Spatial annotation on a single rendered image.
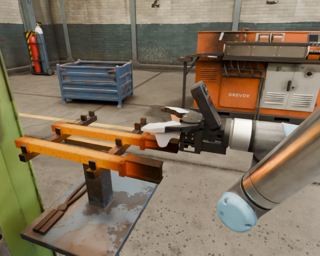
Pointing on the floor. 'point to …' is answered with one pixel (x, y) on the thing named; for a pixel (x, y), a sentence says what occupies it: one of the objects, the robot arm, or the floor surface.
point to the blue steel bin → (96, 81)
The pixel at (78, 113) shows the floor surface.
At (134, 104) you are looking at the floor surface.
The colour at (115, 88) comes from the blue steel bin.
